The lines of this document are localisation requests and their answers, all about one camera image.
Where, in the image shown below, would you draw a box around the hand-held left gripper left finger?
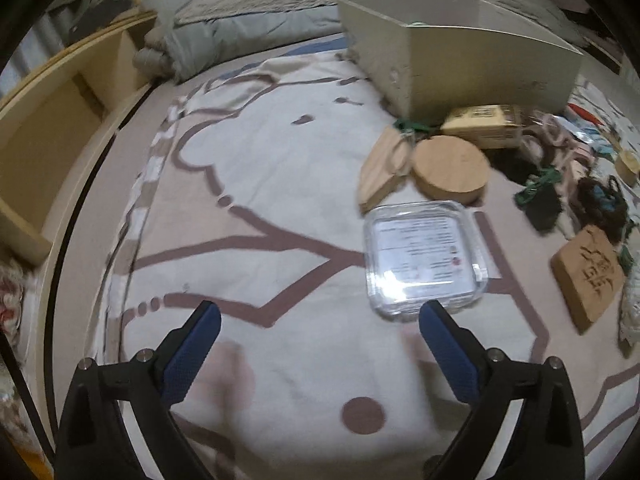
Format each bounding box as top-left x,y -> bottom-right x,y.
54,300 -> 222,480

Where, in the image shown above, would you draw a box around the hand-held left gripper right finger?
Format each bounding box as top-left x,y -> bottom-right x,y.
419,300 -> 586,480

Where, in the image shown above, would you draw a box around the clear plastic case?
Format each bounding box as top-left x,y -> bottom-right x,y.
362,200 -> 490,320

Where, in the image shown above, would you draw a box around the white shoe box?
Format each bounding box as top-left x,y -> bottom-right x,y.
336,0 -> 586,122

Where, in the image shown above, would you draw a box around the carved wooden plaque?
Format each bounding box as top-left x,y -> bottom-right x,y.
550,225 -> 629,336

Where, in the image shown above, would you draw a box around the cartoon printed blanket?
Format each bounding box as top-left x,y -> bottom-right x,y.
85,50 -> 640,480

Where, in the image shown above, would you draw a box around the clear flower display case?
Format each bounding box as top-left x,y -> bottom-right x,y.
0,260 -> 42,361

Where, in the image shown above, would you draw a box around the round wooden coaster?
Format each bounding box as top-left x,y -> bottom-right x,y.
411,135 -> 492,206

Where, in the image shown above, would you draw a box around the leaf-shaped wooden piece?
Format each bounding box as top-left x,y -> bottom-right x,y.
357,126 -> 416,211

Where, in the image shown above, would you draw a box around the beige printed small box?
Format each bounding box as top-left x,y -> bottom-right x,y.
441,104 -> 526,150

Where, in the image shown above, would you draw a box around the pink plastic scissors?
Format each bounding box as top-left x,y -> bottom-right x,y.
520,112 -> 596,181

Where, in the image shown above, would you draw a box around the wooden shelf unit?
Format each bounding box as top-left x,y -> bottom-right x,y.
0,10 -> 158,266

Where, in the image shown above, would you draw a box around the red packet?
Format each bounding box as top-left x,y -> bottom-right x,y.
567,104 -> 601,124

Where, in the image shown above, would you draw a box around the grey curtain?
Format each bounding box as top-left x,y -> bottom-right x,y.
7,12 -> 57,88

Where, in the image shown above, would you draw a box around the black bag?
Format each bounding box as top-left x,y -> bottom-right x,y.
67,2 -> 134,46

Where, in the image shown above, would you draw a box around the dark hair tie tangle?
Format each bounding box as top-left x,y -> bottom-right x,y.
577,175 -> 629,241

